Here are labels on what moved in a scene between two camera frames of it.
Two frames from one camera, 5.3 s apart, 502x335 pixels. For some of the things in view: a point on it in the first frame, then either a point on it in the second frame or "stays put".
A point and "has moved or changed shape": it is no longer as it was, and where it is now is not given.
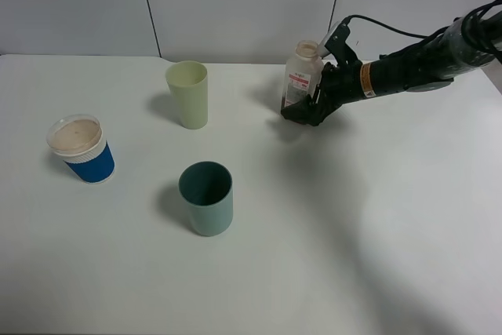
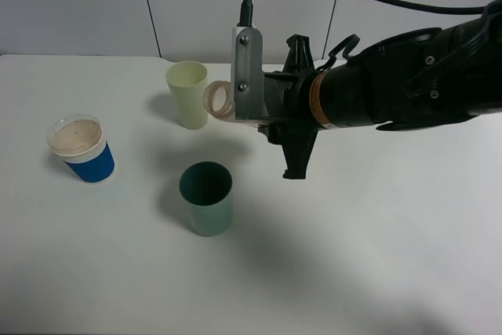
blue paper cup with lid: (80, 141) stays put
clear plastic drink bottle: (303, 73) has moved or changed shape
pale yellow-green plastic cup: (188, 81) stays put
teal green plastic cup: (207, 188) stays put
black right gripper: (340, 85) → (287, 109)
